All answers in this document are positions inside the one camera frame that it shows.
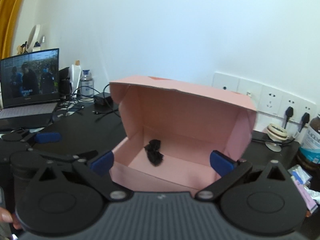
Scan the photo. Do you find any black item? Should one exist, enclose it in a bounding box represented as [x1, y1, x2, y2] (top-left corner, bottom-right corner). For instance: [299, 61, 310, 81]
[144, 139, 164, 167]

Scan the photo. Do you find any clear water bottle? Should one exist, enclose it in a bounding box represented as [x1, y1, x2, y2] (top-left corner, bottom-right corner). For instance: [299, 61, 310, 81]
[80, 70, 94, 100]

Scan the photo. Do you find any pink tube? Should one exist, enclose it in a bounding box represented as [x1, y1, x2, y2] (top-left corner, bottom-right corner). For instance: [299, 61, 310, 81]
[294, 180, 318, 214]

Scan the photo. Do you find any white lotion bottle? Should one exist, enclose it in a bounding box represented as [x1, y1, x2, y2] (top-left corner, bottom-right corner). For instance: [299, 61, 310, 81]
[69, 60, 82, 93]

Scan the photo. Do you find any open laptop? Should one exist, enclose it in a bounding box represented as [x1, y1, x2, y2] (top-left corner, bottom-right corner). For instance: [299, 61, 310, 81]
[1, 48, 60, 131]

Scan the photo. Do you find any person left hand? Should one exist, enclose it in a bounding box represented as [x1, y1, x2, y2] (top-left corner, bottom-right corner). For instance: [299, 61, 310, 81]
[0, 207, 22, 230]

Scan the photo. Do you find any black plug right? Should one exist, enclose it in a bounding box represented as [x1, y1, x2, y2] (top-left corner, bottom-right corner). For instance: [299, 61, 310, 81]
[298, 112, 310, 132]

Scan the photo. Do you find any black plug left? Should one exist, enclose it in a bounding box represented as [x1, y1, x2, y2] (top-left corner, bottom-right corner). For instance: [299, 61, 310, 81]
[284, 106, 294, 129]

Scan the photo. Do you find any yellow curtain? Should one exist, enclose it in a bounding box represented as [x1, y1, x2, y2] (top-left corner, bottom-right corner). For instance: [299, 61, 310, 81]
[0, 0, 22, 59]

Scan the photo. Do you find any black plug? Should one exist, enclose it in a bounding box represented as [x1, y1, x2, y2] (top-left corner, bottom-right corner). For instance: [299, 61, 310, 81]
[298, 112, 310, 132]
[284, 106, 294, 129]

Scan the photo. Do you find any round white mirror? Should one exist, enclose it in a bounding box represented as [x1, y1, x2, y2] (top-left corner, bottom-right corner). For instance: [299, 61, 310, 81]
[26, 24, 41, 52]

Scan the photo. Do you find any white wall socket panel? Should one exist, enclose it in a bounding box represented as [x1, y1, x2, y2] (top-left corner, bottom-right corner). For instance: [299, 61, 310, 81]
[212, 72, 317, 123]

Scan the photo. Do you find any brown fish oil bottle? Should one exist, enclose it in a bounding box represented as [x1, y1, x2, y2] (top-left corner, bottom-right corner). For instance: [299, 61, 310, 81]
[297, 113, 320, 171]

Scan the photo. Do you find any round cream suction holder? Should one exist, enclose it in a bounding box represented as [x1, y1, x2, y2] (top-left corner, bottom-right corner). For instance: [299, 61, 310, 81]
[265, 124, 289, 152]

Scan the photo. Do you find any black tangled cable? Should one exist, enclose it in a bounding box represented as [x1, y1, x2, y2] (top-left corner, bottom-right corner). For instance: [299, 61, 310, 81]
[51, 83, 121, 124]

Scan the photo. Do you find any pink cardboard box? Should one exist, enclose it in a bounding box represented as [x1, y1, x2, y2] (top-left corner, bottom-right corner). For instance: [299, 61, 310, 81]
[110, 76, 256, 194]

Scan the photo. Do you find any black power adapter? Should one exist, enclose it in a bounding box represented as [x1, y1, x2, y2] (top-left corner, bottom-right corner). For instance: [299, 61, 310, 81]
[93, 92, 113, 107]

